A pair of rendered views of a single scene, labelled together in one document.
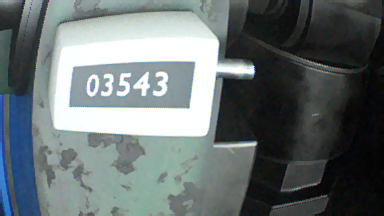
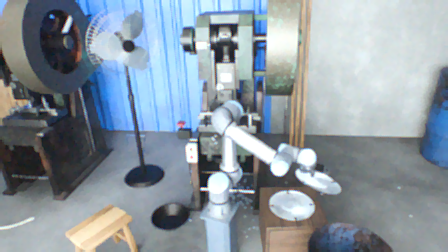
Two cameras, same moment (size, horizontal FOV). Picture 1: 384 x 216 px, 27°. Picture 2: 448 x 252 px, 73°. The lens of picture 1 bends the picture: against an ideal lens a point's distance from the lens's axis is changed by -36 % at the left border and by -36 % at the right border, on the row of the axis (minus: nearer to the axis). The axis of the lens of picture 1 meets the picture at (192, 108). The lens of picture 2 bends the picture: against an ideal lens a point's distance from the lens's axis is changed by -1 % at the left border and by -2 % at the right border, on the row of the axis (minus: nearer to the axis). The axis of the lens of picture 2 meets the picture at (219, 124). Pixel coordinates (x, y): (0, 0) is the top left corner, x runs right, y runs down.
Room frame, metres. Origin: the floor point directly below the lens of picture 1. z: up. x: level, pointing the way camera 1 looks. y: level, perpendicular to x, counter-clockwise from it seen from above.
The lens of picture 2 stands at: (-1.47, -1.00, 1.69)
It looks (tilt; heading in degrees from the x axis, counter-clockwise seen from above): 25 degrees down; 26
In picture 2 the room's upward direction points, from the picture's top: 3 degrees counter-clockwise
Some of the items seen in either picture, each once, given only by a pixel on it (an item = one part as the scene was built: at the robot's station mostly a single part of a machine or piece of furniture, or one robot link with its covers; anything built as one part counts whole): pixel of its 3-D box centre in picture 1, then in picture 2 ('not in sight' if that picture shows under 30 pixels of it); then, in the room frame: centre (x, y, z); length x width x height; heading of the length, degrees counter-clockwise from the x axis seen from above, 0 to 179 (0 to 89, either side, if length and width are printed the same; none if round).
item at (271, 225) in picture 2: not in sight; (290, 225); (0.16, -0.70, 0.18); 0.40 x 0.38 x 0.35; 24
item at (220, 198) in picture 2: not in sight; (219, 187); (-0.16, -0.33, 0.62); 0.13 x 0.12 x 0.14; 176
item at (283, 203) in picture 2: not in sight; (291, 204); (0.16, -0.70, 0.35); 0.29 x 0.29 x 0.01
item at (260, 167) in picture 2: not in sight; (261, 138); (0.81, -0.28, 0.45); 0.92 x 0.12 x 0.90; 17
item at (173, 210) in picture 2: not in sight; (170, 219); (0.03, 0.20, 0.04); 0.30 x 0.30 x 0.07
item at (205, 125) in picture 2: not in sight; (228, 121); (0.60, -0.07, 0.68); 0.45 x 0.30 x 0.06; 107
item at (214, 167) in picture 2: not in sight; (230, 159); (0.61, -0.07, 0.31); 0.43 x 0.42 x 0.01; 107
